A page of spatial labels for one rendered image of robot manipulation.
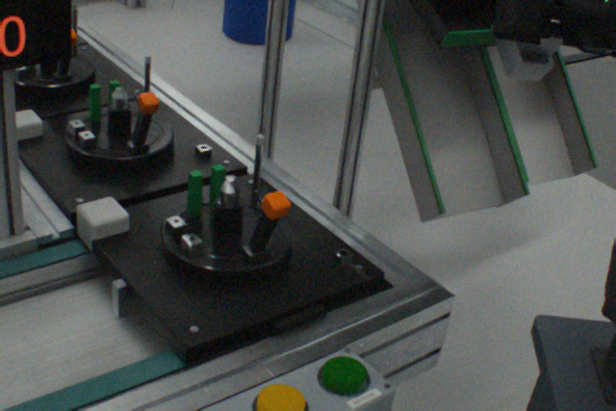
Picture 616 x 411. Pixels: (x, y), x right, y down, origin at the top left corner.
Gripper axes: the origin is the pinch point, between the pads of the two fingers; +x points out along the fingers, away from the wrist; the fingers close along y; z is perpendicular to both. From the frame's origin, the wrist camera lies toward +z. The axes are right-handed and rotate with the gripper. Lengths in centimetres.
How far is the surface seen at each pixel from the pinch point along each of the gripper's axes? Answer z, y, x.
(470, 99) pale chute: -9.5, -5.1, 18.3
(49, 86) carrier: -13, 41, 54
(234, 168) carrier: -21.0, 20.1, 30.5
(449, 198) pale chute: -20.9, 0.0, 12.8
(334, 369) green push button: -33.2, 21.6, -4.2
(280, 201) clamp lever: -20.0, 24.4, 4.7
